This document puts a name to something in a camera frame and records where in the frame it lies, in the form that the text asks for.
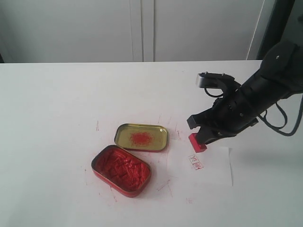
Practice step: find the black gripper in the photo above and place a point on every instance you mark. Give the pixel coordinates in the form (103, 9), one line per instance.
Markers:
(237, 108)

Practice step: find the red plastic stamp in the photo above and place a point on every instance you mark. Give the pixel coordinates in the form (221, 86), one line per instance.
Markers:
(198, 148)

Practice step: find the white paper sheet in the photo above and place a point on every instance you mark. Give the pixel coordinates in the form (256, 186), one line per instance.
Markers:
(210, 166)

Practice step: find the red ink pad tin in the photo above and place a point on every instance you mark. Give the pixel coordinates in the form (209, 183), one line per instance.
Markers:
(121, 170)

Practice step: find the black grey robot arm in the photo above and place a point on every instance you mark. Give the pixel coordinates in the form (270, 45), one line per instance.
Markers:
(283, 62)

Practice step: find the gold tin lid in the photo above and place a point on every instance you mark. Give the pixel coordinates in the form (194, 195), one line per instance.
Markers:
(142, 137)

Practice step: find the white cabinet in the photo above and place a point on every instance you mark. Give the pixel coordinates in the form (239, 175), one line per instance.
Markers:
(132, 30)

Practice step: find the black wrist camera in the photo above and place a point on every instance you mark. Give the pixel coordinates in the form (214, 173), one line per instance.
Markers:
(214, 80)

